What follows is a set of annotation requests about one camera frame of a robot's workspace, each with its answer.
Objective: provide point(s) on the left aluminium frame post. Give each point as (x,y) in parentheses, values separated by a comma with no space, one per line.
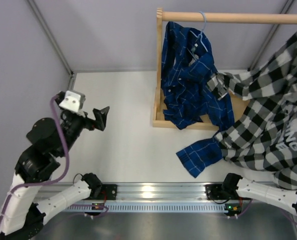
(48,33)

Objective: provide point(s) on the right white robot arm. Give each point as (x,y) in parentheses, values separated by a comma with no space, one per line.
(238,186)

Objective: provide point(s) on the wooden clothes rack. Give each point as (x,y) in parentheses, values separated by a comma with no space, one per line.
(158,119)

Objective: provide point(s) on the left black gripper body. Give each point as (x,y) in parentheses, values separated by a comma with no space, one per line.
(73,126)

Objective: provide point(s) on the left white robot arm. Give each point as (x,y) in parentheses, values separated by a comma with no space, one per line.
(21,218)

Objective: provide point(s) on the blue wire hanger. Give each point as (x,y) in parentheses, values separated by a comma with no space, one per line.
(203,32)

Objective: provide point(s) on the blue plaid shirt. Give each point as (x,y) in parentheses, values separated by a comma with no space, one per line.
(187,64)

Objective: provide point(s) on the black white checkered shirt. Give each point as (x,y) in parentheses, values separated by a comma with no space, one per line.
(264,138)

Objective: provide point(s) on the aluminium mounting rail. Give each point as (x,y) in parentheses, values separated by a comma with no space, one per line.
(161,191)

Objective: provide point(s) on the aluminium frame post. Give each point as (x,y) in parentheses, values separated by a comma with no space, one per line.
(48,33)
(287,5)

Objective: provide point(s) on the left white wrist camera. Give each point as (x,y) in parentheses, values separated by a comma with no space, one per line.
(73,101)

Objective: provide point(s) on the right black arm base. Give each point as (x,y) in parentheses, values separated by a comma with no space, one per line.
(215,193)

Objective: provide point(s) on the right aluminium frame post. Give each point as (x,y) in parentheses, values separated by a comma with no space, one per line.
(287,5)

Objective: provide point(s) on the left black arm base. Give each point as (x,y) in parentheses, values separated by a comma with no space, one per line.
(107,192)

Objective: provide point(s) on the slotted grey cable duct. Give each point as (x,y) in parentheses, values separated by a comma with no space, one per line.
(149,207)

